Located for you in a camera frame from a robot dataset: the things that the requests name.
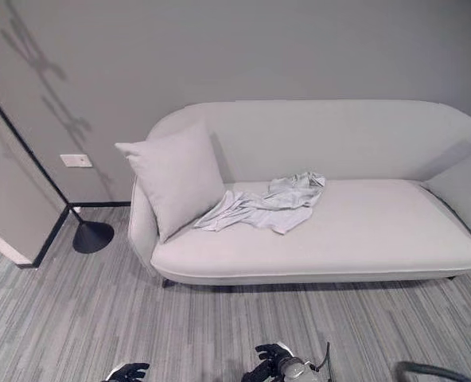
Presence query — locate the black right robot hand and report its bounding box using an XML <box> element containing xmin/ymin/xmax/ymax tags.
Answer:
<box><xmin>243</xmin><ymin>344</ymin><xmax>293</xmax><ymax>382</ymax></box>

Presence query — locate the white wall socket plate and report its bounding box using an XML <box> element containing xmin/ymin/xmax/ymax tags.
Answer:
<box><xmin>59</xmin><ymin>154</ymin><xmax>94</xmax><ymax>168</ymax></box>

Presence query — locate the light grey square cushion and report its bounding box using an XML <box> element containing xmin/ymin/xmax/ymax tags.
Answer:
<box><xmin>115</xmin><ymin>118</ymin><xmax>226</xmax><ymax>244</ymax></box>
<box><xmin>421</xmin><ymin>138</ymin><xmax>471</xmax><ymax>250</ymax></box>

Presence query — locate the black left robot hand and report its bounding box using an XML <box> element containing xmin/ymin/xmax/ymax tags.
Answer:
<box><xmin>105</xmin><ymin>362</ymin><xmax>150</xmax><ymax>382</ymax></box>

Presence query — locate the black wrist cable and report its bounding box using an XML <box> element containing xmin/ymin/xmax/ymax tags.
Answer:
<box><xmin>313</xmin><ymin>341</ymin><xmax>331</xmax><ymax>373</ymax></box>

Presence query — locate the black clothes rack stand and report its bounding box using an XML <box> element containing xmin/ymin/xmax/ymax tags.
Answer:
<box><xmin>0</xmin><ymin>75</ymin><xmax>115</xmax><ymax>254</ymax></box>

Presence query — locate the pale grey crumpled garment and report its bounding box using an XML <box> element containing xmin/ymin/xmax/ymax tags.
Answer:
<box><xmin>193</xmin><ymin>171</ymin><xmax>328</xmax><ymax>236</ymax></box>

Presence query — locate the dark grey curved hose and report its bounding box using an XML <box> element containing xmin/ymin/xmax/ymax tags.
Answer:
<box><xmin>395</xmin><ymin>360</ymin><xmax>471</xmax><ymax>382</ymax></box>

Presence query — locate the light grey fabric sofa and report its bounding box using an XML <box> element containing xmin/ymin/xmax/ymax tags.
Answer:
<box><xmin>127</xmin><ymin>99</ymin><xmax>471</xmax><ymax>289</ymax></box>

